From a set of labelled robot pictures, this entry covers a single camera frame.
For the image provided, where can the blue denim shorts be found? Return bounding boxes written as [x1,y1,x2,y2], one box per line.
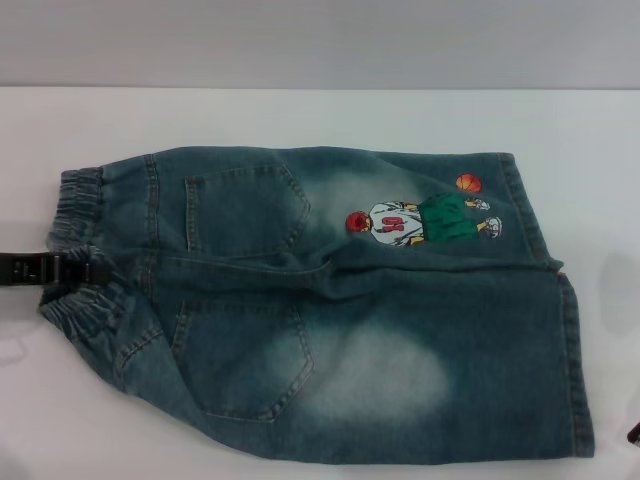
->
[38,144,599,467]

